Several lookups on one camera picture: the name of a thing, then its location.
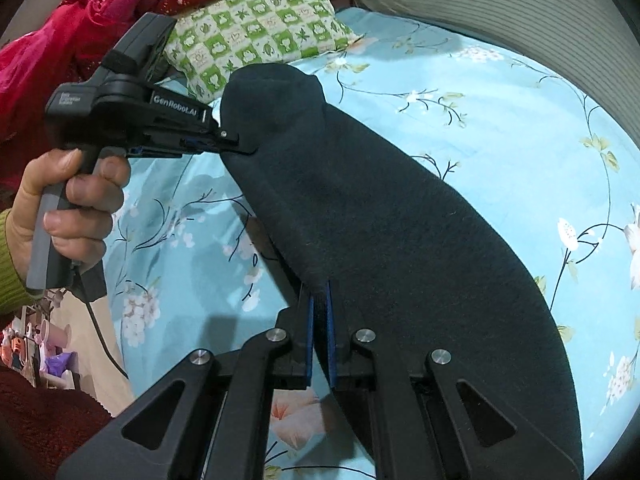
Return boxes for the black pants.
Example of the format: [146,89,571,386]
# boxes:
[220,64,584,474]

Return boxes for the person's left hand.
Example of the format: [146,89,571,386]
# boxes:
[4,147,132,283]

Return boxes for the red pink blanket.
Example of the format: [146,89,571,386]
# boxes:
[1,0,216,191]

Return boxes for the light blue floral bedsheet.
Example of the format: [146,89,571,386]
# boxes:
[105,9,639,472]

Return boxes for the green checkered pillow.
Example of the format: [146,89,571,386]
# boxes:
[165,0,359,103]

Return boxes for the dark red knit garment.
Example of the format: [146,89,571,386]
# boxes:
[1,366,112,479]

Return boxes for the grey striped bolster pillow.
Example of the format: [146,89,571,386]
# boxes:
[355,0,639,140]

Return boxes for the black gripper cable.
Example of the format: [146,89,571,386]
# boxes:
[71,263,130,380]

